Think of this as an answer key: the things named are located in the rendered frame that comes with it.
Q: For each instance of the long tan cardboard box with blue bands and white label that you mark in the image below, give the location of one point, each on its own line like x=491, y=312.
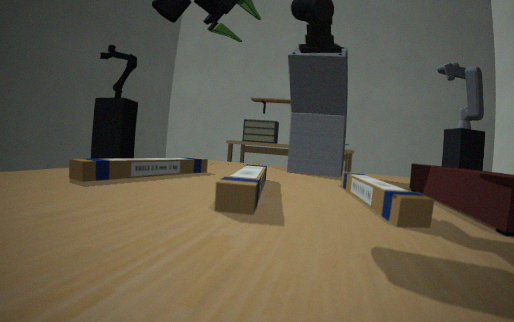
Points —
x=107, y=169

